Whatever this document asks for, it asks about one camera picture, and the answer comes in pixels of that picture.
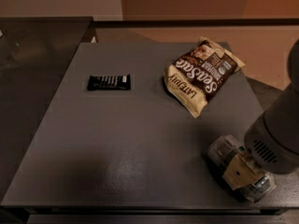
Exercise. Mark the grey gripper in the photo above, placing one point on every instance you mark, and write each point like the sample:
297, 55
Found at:
261, 149

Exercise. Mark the silver 7up soda can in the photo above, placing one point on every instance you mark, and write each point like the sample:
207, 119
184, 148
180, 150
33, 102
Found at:
221, 153

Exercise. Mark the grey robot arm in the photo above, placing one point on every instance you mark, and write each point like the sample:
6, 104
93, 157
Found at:
288, 101

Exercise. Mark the brown sea salt chip bag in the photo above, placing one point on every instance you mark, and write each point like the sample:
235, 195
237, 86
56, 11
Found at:
196, 77

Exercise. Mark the black snack bar wrapper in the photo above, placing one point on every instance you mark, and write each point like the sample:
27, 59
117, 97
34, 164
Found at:
106, 83

